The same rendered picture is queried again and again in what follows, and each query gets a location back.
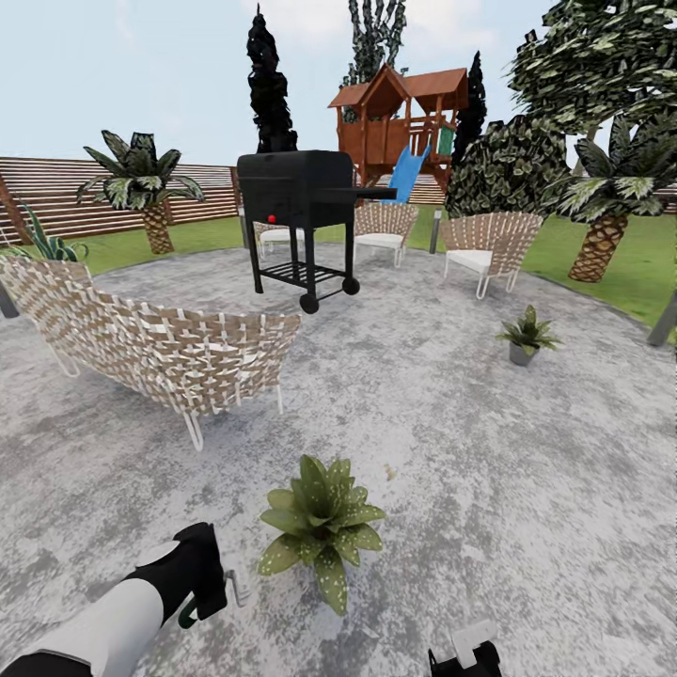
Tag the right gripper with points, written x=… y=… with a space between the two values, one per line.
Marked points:
x=487 y=665

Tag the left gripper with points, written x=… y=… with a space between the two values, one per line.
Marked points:
x=211 y=596

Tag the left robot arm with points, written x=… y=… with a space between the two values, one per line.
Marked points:
x=108 y=639

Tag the garden chair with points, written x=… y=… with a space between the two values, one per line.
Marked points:
x=385 y=225
x=275 y=233
x=197 y=363
x=491 y=244

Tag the insectifuge atomizer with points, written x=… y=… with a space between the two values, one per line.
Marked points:
x=188 y=615

